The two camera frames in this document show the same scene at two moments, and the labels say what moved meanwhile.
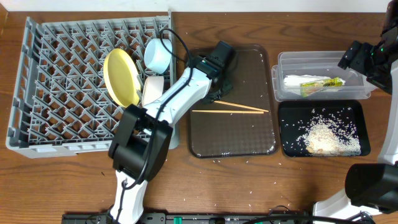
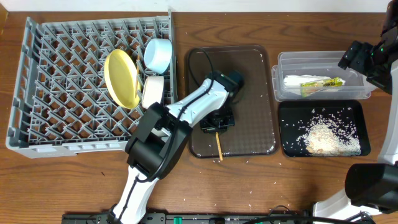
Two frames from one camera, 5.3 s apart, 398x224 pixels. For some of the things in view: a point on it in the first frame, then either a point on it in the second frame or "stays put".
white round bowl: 152,89 stays put
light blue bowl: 157,56 stays put
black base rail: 109,218 stays put
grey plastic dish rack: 61,104 stays put
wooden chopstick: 229,111 → 219,146
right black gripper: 356,56 stays put
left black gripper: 226,88 → 207,129
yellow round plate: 122,77 stays put
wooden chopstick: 240,105 → 137,75
